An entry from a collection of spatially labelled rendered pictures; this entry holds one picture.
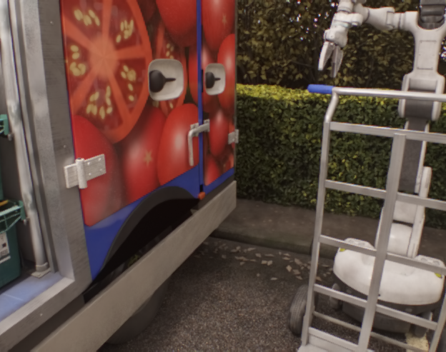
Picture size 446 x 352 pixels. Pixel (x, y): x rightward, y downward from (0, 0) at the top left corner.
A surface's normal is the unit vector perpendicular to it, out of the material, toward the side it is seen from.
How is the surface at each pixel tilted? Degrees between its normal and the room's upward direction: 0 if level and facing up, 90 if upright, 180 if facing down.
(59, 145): 90
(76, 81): 90
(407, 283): 45
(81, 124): 90
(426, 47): 89
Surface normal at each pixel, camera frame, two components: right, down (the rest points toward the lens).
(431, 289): 0.13, -0.26
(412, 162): -0.55, 0.10
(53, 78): 0.93, 0.11
